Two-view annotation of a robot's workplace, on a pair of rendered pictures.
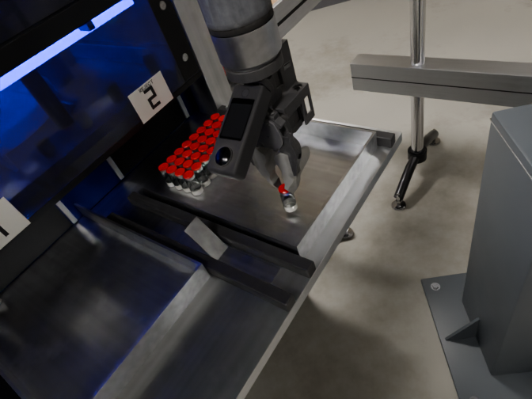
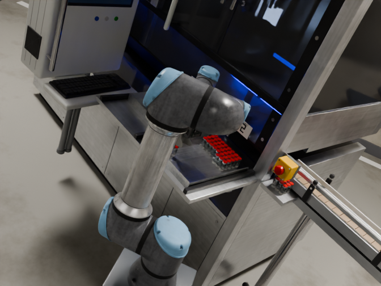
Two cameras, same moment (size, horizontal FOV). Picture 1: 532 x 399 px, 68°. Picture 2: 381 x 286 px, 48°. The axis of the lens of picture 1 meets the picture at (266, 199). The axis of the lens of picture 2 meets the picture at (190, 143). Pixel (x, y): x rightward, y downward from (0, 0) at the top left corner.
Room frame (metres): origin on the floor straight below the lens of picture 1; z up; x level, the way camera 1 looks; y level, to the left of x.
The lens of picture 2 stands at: (0.20, -1.47, 1.85)
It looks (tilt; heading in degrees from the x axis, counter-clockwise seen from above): 31 degrees down; 79
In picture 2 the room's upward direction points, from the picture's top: 23 degrees clockwise
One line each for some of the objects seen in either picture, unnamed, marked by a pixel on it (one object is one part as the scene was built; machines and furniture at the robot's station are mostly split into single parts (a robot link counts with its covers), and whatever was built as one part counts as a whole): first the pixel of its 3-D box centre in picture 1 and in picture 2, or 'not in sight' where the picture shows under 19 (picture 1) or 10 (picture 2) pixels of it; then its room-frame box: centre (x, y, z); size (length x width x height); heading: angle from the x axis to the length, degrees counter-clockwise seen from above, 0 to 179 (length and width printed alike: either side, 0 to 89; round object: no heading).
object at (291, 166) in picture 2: not in sight; (286, 168); (0.90, -0.04, 1.00); 0.08 x 0.07 x 0.07; 41
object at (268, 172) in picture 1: (273, 157); (186, 140); (0.47, -0.03, 0.97); 0.06 x 0.03 x 0.09; 131
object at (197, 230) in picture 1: (230, 249); not in sight; (0.39, 0.07, 0.91); 0.14 x 0.03 x 0.06; 41
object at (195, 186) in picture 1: (219, 155); (215, 152); (0.62, 0.05, 0.90); 0.18 x 0.02 x 0.05; 130
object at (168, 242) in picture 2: not in sight; (165, 243); (0.43, -0.58, 0.96); 0.13 x 0.12 x 0.14; 164
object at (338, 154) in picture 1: (256, 168); (199, 157); (0.56, 0.00, 0.90); 0.34 x 0.26 x 0.04; 41
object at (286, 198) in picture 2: not in sight; (280, 190); (0.94, -0.02, 0.87); 0.14 x 0.13 x 0.02; 41
